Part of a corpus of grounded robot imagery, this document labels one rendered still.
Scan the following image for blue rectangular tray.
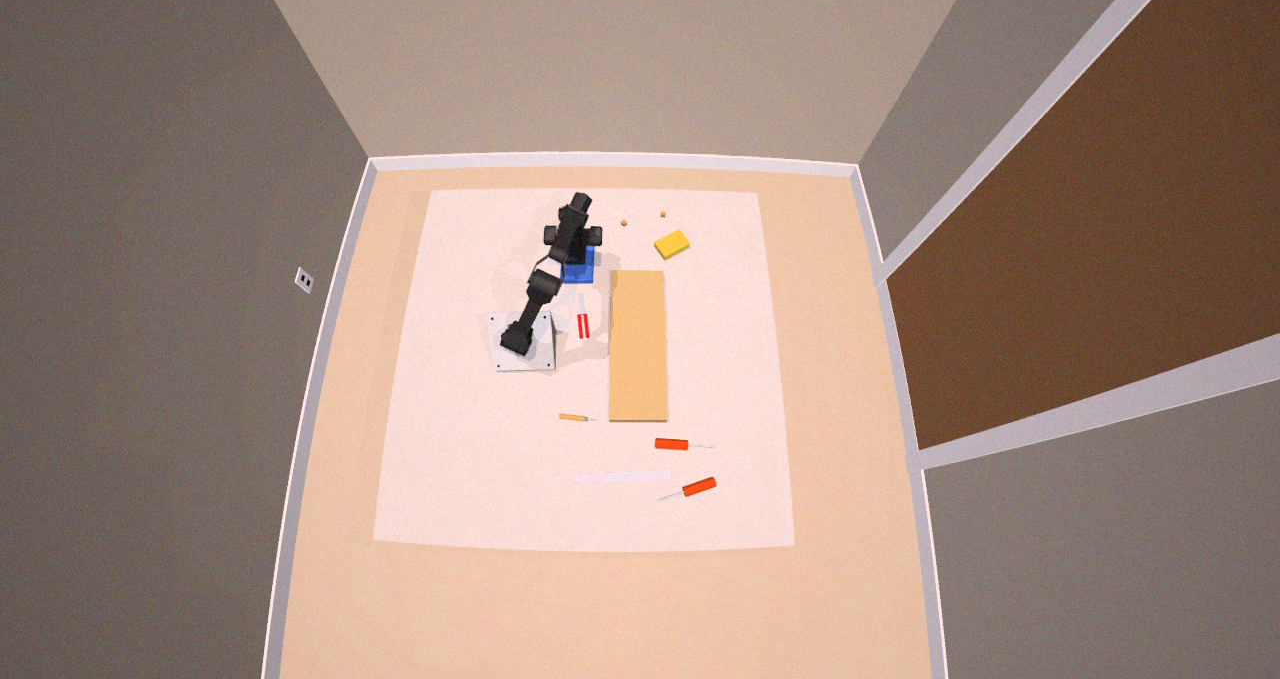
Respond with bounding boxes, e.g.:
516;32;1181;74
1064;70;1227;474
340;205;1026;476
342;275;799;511
563;246;594;284

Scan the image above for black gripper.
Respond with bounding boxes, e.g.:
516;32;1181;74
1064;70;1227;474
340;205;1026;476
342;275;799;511
544;225;602;247

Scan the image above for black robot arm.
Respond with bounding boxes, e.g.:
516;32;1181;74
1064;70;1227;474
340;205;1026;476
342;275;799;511
500;192;593;356

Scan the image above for yellow block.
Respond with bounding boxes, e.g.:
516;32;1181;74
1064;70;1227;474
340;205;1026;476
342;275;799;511
654;229;691;260

